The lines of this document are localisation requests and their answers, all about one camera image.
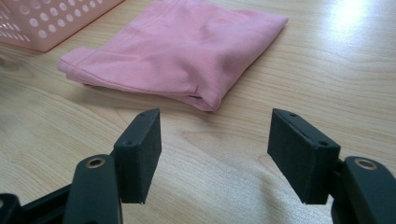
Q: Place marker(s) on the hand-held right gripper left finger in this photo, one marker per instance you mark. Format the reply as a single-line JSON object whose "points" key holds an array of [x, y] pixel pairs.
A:
{"points": [[138, 155]]}

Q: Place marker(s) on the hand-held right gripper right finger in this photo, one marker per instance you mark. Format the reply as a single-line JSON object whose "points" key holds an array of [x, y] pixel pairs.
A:
{"points": [[300, 158]]}

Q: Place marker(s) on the pink perforated plastic basket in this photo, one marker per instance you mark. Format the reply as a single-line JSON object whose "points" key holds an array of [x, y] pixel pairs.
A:
{"points": [[53, 21]]}

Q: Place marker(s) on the pink cloth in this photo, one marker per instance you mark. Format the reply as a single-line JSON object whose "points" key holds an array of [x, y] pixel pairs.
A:
{"points": [[174, 53]]}

